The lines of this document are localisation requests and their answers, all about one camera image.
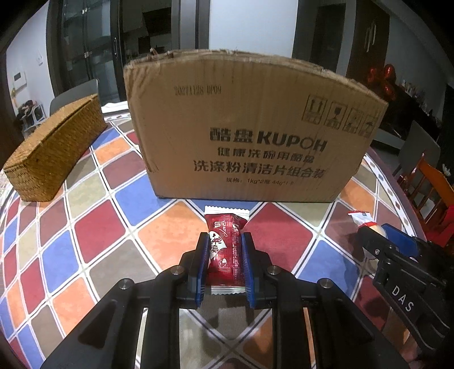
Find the white shoe rack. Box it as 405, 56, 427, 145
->
18, 100, 47, 138

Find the orange wooden chair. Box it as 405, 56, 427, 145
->
398, 152, 453, 249

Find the white wall intercom panel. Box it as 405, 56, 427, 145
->
13, 71, 27, 90

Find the grey chair left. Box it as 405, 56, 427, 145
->
49, 78, 98, 115

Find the grey chair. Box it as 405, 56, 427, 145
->
49, 78, 98, 115
392, 121, 441, 177

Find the colourful diamond pattern table mat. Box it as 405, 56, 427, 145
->
1, 114, 418, 368

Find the dark red snack packet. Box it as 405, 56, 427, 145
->
205, 206, 249, 295

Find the grey chair right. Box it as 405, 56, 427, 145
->
392, 121, 441, 177

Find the woven wicker basket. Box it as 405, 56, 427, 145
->
3, 94, 107, 202

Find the brown cardboard box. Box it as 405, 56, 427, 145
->
124, 49, 388, 202

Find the red balloon decoration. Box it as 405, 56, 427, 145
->
366, 64, 397, 102

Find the person right hand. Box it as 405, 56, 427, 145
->
400, 334, 426, 369

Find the clear yellow cake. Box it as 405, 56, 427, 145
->
348, 211, 387, 238

